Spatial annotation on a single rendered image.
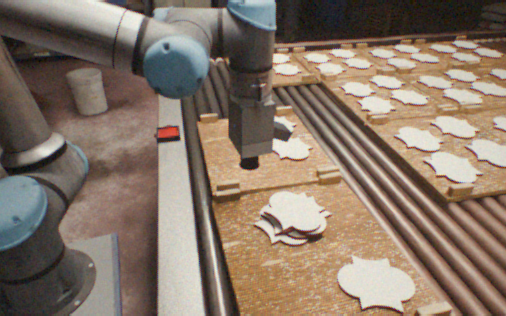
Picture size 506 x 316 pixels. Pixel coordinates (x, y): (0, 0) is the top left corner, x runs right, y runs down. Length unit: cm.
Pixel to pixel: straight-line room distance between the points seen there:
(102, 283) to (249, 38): 55
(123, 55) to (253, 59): 21
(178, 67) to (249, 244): 44
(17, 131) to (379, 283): 70
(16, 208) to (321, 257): 55
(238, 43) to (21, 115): 40
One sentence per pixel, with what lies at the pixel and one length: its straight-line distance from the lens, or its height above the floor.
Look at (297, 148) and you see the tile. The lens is 105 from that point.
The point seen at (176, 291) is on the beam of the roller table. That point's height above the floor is 92.
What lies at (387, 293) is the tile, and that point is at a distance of 71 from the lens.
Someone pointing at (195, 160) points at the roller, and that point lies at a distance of 105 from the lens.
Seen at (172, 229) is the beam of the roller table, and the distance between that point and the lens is 84.
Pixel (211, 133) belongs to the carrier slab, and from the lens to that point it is 115.
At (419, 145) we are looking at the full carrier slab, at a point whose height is 95.
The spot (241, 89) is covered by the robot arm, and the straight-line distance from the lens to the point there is 61.
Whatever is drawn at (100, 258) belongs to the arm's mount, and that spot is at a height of 89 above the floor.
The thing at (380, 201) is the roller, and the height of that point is 91.
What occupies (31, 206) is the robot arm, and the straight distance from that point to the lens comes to 68.
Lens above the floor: 149
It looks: 33 degrees down
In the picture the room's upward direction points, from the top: straight up
